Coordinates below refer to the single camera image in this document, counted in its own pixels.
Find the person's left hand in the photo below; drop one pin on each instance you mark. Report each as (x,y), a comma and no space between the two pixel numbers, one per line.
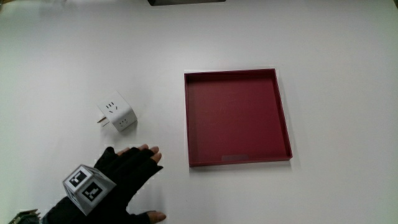
(130,169)

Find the white cube socket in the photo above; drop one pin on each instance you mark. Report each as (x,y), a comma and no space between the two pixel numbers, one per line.
(119,112)

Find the person's left forearm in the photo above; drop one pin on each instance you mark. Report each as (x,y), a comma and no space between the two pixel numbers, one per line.
(53,215)

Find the green circuit board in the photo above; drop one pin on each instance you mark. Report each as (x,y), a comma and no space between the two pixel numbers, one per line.
(26,217)

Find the dark red square tray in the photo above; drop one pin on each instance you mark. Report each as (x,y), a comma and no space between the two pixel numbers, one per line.
(236,121)

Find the dark object at table edge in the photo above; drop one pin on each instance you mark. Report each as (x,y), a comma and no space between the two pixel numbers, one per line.
(186,2)

